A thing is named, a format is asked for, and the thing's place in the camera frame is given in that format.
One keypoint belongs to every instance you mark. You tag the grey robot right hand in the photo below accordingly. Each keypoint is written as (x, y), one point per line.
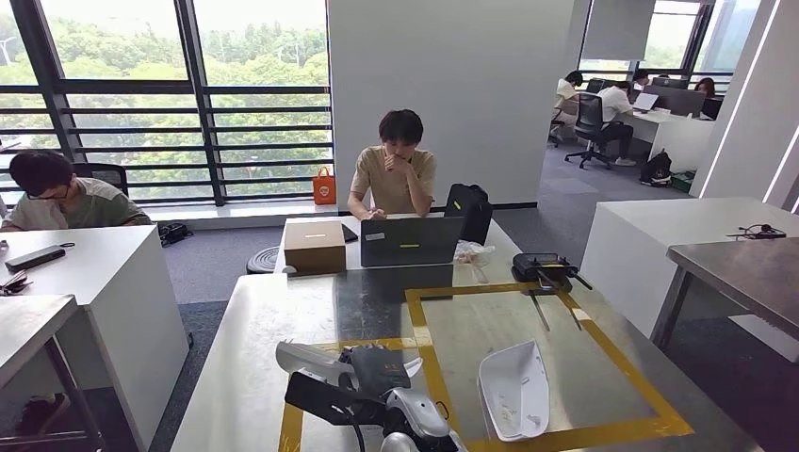
(377, 371)

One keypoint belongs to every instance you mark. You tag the white plastic shell part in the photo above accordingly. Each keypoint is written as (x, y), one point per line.
(512, 393)
(306, 359)

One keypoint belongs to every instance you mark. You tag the steel workbench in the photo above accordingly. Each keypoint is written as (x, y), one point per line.
(262, 324)

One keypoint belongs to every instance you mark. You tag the grey laptop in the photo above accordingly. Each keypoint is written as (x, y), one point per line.
(412, 240)

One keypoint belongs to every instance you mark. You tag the cardboard box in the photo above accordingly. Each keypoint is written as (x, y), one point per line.
(315, 246)

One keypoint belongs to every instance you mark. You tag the clear plastic bag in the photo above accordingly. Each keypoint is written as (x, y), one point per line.
(473, 254)

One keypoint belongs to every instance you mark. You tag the black ribbed round disc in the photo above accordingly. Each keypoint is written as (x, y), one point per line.
(263, 261)

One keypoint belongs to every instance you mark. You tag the black backpack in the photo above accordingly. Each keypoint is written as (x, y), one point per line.
(469, 212)
(655, 169)

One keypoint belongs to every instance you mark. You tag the person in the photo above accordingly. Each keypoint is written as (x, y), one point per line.
(393, 181)
(705, 87)
(640, 78)
(81, 209)
(615, 103)
(567, 96)

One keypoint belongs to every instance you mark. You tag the orange paper bag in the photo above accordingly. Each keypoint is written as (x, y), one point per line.
(324, 187)

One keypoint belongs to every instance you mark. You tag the black remote controller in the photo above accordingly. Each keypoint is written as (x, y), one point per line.
(543, 268)

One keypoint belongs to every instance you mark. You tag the small black bag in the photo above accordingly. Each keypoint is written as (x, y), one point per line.
(175, 234)

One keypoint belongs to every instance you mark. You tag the white table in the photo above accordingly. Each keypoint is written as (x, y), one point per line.
(624, 249)

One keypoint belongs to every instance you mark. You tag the steel table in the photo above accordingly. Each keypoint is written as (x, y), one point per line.
(31, 324)
(749, 281)

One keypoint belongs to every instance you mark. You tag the green box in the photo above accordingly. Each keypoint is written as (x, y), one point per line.
(682, 181)

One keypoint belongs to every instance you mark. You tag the black rectangular device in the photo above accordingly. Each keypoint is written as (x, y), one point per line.
(34, 259)

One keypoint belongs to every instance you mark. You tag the silver laptop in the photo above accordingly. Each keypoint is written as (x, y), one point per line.
(645, 101)

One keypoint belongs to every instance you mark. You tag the white office desk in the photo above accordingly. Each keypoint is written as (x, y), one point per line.
(680, 140)

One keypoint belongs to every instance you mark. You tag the black headset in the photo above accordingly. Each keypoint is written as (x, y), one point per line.
(758, 232)

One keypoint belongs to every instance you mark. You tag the grey roller blind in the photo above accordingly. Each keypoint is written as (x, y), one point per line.
(618, 28)

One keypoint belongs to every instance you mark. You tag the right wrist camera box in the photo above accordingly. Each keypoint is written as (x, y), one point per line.
(318, 396)

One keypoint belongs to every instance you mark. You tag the black window frame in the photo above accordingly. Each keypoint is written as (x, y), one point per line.
(187, 87)

